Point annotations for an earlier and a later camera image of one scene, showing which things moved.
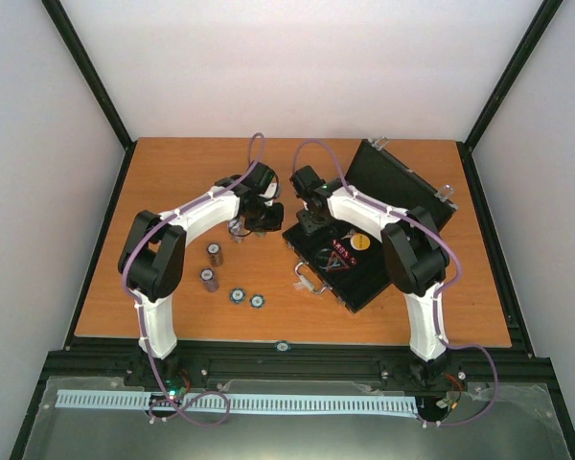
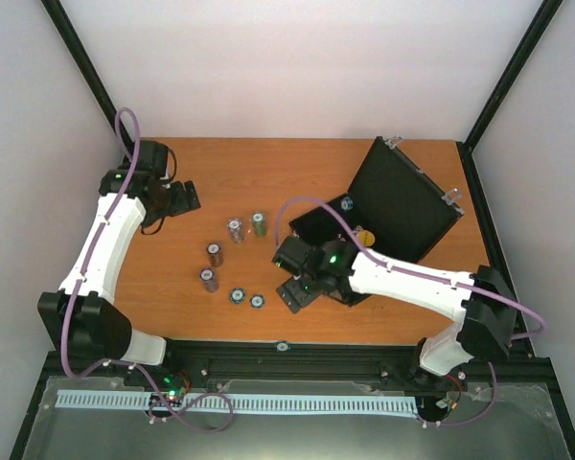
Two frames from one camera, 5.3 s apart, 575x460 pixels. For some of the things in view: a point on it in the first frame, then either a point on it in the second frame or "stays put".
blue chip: [237, 295] stays put
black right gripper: [309, 224] -> [295, 297]
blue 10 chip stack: [236, 230] stays put
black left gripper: [274, 224] -> [183, 203]
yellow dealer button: [359, 241] stays put
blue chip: [257, 301] stays put
